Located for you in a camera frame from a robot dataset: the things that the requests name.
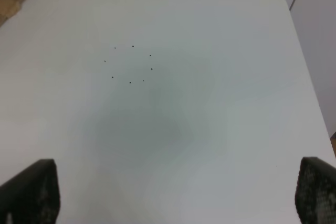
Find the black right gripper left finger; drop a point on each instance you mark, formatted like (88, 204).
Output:
(33, 195)

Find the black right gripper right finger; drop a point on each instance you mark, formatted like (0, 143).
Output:
(315, 191)

